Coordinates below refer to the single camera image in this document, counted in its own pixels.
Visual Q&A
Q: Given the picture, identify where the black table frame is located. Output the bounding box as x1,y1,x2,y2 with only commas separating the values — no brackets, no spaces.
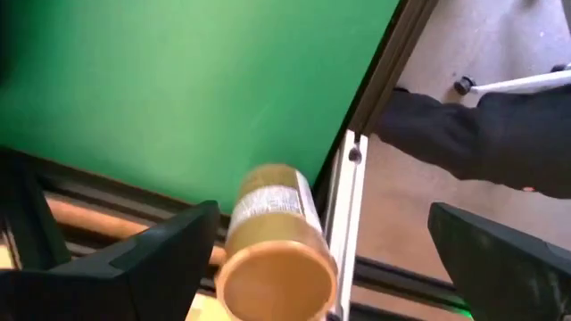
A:
0,0,474,321

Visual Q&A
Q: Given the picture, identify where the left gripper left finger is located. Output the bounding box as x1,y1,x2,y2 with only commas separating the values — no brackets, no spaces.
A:
0,200,222,321

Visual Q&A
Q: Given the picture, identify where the person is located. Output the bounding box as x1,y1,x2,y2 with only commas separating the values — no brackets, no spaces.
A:
373,86,571,201

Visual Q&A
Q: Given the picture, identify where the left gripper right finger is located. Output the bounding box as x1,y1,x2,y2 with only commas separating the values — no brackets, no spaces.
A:
427,202,571,321

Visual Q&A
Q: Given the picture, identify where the tan-lid spice jar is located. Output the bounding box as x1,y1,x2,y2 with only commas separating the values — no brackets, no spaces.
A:
215,163,339,321

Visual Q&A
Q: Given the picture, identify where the green table mat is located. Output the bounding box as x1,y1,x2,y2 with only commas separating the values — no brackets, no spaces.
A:
0,0,402,215

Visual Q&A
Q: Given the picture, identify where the white chair leg with caster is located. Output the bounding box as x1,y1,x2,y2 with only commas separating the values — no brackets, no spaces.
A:
453,66,571,96

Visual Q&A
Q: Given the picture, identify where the silver aluminium bracket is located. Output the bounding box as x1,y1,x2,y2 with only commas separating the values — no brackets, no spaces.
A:
323,130,369,321

